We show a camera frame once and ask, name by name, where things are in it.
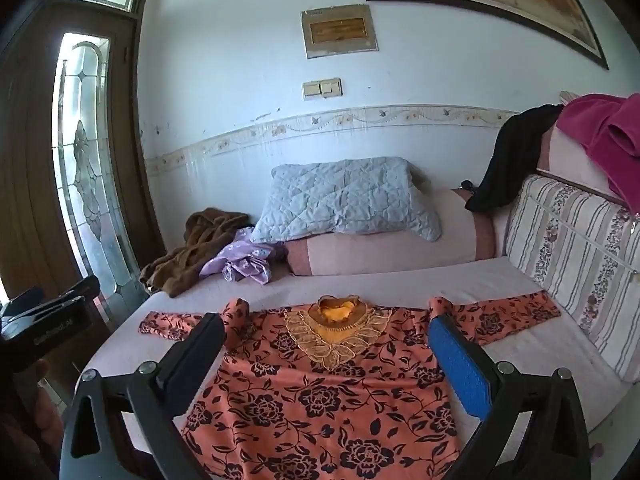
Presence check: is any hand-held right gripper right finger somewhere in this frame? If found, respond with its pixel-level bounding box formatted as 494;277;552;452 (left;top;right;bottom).
429;312;593;480

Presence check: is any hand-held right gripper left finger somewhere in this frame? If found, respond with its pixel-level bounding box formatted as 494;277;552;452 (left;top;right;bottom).
60;312;226;480

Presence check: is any orange black floral shirt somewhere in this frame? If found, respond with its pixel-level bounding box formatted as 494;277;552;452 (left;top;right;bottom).
138;295;562;480

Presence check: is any person's left hand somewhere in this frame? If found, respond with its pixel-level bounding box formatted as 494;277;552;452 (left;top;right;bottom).
15;360;66;480

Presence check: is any pink quilted mattress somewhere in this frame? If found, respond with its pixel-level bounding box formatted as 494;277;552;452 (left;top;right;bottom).
75;255;626;461

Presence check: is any brown cloth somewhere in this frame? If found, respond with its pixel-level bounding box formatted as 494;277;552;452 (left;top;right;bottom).
139;206;251;298

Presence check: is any purple floral cloth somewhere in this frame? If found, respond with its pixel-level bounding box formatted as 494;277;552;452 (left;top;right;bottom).
199;226;281;286

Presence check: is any pink bolster pillow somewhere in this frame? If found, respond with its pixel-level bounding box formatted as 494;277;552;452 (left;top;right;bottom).
284;187;496;277

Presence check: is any wooden door with stained glass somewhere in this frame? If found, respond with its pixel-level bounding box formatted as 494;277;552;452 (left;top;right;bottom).
0;0;166;311

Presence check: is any striped floral cushion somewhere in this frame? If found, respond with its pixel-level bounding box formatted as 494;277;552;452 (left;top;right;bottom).
505;174;640;385

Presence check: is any black garment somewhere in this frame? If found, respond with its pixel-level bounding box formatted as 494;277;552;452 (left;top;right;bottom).
465;104;563;213

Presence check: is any pink cushion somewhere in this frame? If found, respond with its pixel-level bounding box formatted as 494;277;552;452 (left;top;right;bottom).
537;125;631;206

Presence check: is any magenta garment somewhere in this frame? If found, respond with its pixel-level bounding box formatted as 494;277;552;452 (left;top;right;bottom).
556;92;640;201

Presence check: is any wall light switch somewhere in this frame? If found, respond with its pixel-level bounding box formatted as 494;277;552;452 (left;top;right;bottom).
302;78;343;101

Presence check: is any wall electrical panel box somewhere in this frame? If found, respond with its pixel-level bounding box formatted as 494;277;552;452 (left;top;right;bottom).
301;4;378;59

